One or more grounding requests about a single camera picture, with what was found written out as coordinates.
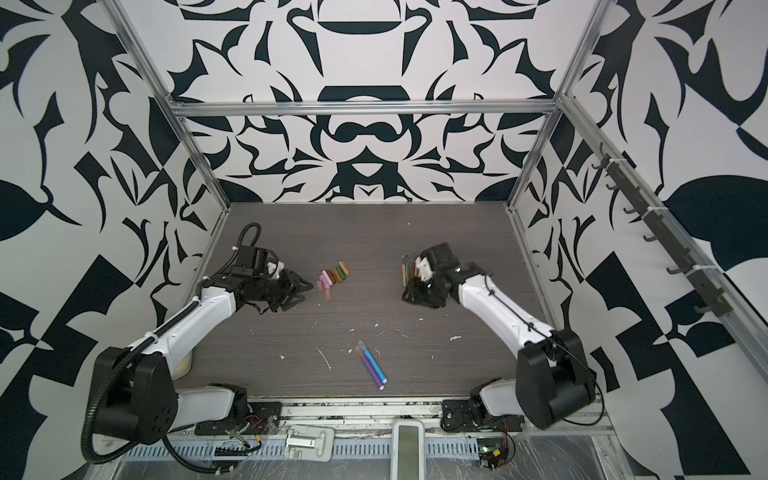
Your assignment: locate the small circuit board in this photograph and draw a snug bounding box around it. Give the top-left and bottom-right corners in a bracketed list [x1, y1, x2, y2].
[478, 435, 517, 471]

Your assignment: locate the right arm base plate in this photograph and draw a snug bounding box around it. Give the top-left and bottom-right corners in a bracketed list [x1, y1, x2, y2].
[440, 399, 525, 433]

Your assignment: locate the white latch bracket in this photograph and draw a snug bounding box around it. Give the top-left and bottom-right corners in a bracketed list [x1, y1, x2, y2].
[284, 425, 335, 463]

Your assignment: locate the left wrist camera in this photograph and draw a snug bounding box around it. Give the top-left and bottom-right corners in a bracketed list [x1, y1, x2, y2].
[265, 260, 284, 279]

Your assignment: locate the purple marker pen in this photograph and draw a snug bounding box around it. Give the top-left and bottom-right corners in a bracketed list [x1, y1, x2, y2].
[355, 346, 384, 391]

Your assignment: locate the black corrugated cable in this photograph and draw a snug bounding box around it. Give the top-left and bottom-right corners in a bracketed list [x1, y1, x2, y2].
[160, 434, 265, 475]

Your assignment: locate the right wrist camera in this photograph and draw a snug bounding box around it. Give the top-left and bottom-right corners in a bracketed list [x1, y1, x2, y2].
[414, 256, 434, 282]

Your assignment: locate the lilac pen cap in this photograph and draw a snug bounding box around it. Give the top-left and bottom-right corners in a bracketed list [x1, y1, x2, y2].
[319, 275, 332, 290]

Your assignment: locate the aluminium frame crossbar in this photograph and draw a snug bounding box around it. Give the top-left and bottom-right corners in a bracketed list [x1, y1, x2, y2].
[170, 99, 556, 117]

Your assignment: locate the wall hook rail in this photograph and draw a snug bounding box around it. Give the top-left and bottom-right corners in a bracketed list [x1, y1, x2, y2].
[594, 147, 733, 317]

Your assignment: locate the white handheld device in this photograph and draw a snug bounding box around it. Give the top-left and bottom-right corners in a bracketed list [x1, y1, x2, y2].
[390, 419, 426, 480]

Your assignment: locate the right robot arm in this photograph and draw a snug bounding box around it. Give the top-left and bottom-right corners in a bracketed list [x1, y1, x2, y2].
[402, 243, 600, 429]

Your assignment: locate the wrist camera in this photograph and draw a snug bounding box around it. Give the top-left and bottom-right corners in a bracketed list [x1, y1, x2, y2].
[265, 260, 284, 279]
[414, 256, 434, 282]

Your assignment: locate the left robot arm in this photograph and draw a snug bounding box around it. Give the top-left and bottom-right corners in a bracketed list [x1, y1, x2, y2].
[80, 222, 312, 474]

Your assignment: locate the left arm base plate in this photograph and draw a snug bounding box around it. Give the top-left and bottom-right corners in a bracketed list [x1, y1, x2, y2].
[194, 401, 282, 436]

